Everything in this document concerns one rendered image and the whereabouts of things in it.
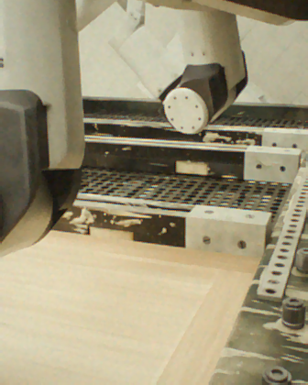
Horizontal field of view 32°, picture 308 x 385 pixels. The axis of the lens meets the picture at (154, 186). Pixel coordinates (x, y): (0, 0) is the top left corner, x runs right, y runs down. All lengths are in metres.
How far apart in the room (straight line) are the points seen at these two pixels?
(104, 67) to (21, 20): 5.87
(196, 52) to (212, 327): 0.41
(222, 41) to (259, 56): 4.94
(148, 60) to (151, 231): 0.28
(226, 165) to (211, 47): 0.53
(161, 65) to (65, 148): 0.57
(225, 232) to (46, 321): 0.31
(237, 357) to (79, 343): 0.19
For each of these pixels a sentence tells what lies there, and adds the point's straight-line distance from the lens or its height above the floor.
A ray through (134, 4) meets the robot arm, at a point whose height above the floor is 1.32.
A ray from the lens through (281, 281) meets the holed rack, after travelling 0.69.
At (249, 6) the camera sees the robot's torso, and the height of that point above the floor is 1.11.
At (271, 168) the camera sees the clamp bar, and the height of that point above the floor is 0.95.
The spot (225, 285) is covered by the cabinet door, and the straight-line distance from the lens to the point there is 0.75.
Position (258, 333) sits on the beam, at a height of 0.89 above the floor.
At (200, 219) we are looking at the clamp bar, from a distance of 0.84.
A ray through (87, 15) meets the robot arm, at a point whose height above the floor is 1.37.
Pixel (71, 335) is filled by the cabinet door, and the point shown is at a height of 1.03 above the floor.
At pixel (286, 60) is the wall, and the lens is 5.74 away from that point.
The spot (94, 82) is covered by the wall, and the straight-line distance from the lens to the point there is 6.26.
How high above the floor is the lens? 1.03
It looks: 4 degrees up
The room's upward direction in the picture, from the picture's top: 47 degrees counter-clockwise
